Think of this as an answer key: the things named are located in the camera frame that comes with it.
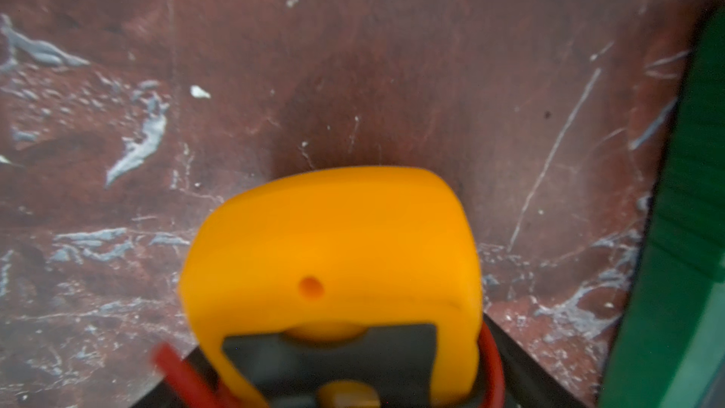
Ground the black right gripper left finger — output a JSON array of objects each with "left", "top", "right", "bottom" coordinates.
[{"left": 133, "top": 345, "right": 221, "bottom": 408}]

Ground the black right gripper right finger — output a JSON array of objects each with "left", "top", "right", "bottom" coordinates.
[{"left": 483, "top": 315, "right": 585, "bottom": 408}]

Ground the yellow multimeter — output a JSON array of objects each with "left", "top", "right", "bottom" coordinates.
[{"left": 152, "top": 166, "right": 505, "bottom": 407}]

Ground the green multimeter near wall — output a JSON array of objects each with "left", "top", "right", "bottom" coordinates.
[{"left": 598, "top": 11, "right": 724, "bottom": 407}]

